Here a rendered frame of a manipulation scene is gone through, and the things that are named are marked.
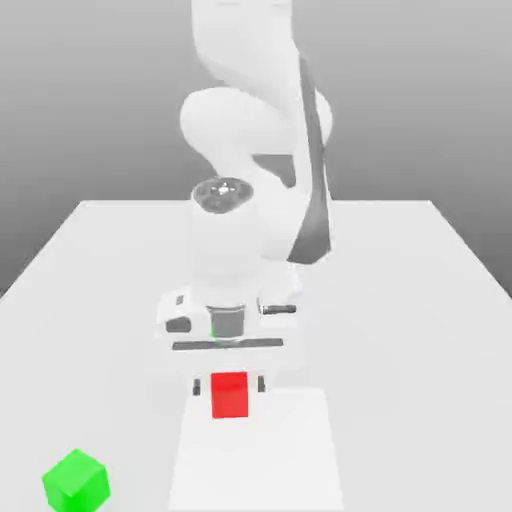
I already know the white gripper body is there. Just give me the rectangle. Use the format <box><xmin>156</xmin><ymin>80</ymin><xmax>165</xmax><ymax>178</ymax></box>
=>
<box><xmin>167</xmin><ymin>336</ymin><xmax>289</xmax><ymax>379</ymax></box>

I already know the small red cube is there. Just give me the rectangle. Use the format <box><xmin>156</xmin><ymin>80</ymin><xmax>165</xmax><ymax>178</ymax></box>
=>
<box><xmin>210</xmin><ymin>371</ymin><xmax>250</xmax><ymax>420</ymax></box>

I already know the small green cube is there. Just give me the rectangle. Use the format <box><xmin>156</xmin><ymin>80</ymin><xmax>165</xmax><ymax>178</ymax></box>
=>
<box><xmin>41</xmin><ymin>448</ymin><xmax>112</xmax><ymax>512</ymax></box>

